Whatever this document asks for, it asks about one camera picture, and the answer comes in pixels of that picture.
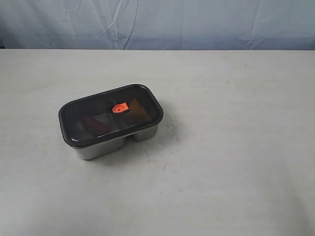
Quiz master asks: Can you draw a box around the yellow toy cheese wedge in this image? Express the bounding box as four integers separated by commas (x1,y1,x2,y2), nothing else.
127,99,150,122

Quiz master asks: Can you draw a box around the dark transparent lid orange seal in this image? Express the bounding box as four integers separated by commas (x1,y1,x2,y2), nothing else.
59,84,163,148

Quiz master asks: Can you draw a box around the red toy sausage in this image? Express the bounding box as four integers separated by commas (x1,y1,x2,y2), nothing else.
83,116,110,135

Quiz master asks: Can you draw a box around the steel two-compartment lunch box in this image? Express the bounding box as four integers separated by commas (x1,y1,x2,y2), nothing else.
73,125,158,160

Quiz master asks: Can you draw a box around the grey fabric backdrop curtain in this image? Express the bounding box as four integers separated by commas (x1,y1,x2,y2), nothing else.
0,0,315,50

